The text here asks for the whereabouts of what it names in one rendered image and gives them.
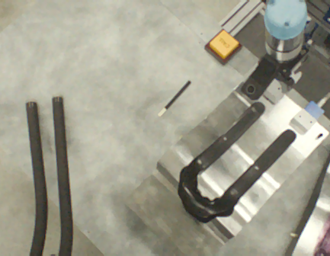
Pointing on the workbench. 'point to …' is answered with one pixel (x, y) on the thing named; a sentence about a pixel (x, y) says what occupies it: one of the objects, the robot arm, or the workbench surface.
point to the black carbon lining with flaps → (230, 199)
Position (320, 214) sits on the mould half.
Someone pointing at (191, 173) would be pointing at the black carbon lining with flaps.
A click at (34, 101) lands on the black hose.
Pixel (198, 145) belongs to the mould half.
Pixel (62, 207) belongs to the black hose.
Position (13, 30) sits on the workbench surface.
